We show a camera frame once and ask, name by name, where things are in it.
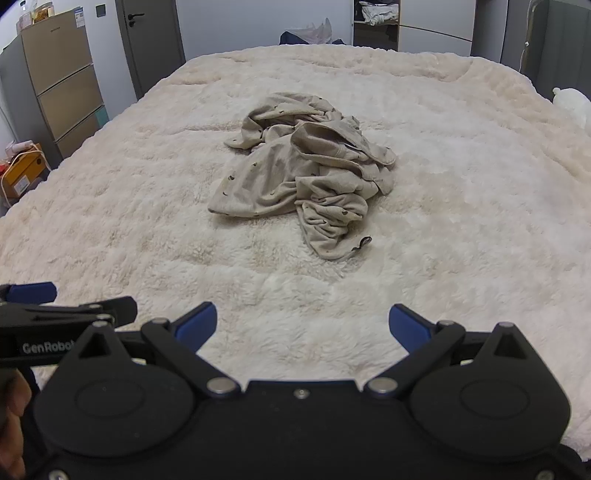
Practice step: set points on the orange cardboard box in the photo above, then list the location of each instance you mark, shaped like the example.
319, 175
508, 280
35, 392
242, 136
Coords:
23, 175

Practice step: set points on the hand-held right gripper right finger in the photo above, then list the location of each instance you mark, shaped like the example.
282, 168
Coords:
407, 323

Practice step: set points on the beige spotted button cardigan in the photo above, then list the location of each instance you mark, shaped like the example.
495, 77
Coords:
286, 170

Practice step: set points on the grey door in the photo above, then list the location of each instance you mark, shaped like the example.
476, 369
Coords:
152, 41

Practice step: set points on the dark blue bag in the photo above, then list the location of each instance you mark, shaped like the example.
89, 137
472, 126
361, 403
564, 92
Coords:
288, 38

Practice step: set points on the white wardrobe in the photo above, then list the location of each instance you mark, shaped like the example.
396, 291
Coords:
438, 23

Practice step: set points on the dark wall switch panel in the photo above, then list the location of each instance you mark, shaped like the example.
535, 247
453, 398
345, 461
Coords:
100, 10

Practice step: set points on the fluffy cream bed blanket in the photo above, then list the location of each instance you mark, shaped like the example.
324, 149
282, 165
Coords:
461, 207

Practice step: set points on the white clothes in wardrobe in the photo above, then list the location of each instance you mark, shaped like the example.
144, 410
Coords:
378, 14

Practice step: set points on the person's left hand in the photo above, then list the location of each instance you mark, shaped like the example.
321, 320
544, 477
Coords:
11, 401

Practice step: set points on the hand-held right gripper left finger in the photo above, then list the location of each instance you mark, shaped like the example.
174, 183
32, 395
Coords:
199, 323

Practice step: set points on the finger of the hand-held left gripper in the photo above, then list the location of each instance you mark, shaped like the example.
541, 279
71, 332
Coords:
55, 314
32, 293

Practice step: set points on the gold refrigerator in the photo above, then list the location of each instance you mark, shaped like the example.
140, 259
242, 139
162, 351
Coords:
64, 78

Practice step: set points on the boxes atop refrigerator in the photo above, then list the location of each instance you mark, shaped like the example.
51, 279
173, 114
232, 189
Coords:
39, 14

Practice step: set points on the white plush toy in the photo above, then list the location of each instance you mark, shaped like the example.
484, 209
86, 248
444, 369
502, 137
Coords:
575, 106

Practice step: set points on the translucent plastic bag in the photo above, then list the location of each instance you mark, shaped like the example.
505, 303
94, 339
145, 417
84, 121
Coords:
318, 32

